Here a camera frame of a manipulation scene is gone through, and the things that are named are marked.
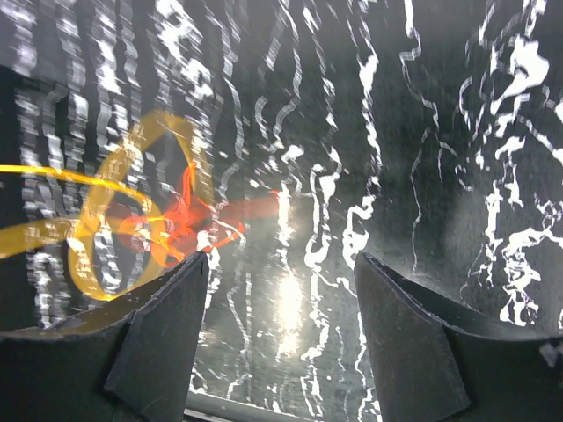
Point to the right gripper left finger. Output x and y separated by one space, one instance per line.
129 359

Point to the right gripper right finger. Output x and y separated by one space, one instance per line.
434 359

